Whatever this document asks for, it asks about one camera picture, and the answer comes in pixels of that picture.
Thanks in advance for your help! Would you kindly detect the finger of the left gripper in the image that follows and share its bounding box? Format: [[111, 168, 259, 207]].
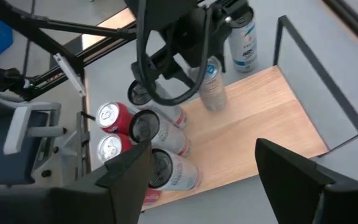
[[166, 63, 197, 91], [216, 46, 228, 74]]

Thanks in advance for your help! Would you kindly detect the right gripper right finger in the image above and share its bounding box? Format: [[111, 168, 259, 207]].
[[255, 138, 358, 224]]

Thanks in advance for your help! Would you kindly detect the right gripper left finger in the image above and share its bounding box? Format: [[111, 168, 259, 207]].
[[0, 139, 153, 224]]

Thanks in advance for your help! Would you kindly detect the slim can blue tab lid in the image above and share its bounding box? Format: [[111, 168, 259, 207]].
[[187, 56, 229, 112]]

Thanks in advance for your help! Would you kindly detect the tall white can blue band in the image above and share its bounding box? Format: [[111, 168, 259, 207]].
[[227, 7, 259, 74]]

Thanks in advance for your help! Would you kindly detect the left wooden side board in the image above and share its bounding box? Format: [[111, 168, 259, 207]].
[[81, 7, 136, 50]]

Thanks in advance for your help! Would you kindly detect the grey blue office chair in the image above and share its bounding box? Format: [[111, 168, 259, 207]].
[[0, 88, 68, 187]]

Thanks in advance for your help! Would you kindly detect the black device green light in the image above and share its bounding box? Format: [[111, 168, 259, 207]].
[[0, 66, 42, 102]]

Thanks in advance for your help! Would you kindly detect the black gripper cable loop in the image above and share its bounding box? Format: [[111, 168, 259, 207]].
[[136, 0, 213, 106]]

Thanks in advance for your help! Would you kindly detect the grey metal mount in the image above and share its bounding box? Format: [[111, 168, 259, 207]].
[[75, 110, 92, 180]]

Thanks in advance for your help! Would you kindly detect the wooden shelf black metal frame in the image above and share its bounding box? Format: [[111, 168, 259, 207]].
[[140, 14, 358, 211]]

